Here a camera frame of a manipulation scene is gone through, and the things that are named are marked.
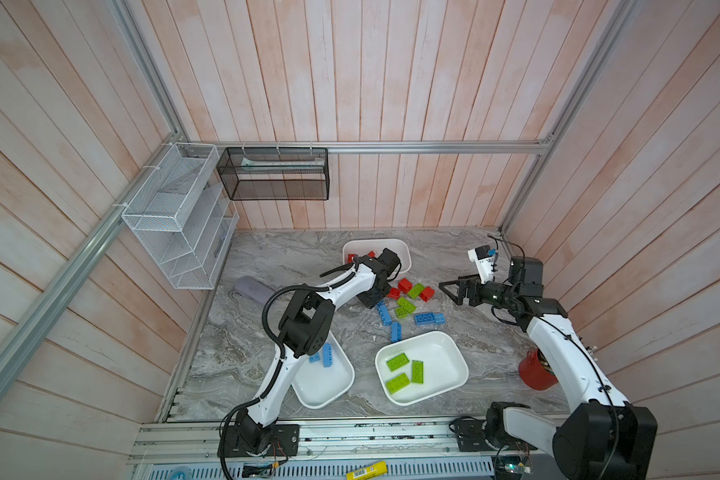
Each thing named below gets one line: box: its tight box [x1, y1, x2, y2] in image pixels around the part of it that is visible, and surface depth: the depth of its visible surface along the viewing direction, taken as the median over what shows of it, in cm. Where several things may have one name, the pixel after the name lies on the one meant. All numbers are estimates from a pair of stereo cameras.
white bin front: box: [374, 331, 470, 406], surface depth 86 cm
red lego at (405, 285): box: [398, 277, 413, 293], surface depth 103 cm
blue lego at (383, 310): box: [377, 300, 393, 326], surface depth 97 cm
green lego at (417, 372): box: [411, 360, 424, 384], surface depth 85 cm
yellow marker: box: [346, 460, 387, 480], surface depth 69 cm
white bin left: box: [291, 331, 356, 410], surface depth 83 cm
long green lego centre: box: [396, 297, 417, 314], surface depth 100 cm
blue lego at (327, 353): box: [322, 342, 333, 368], surface depth 87 cm
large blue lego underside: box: [414, 312, 436, 326], surface depth 96 cm
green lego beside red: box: [408, 283, 424, 299], surface depth 103 cm
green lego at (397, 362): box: [386, 353, 410, 372], surface depth 87 cm
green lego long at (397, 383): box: [386, 372, 411, 395], surface depth 83 cm
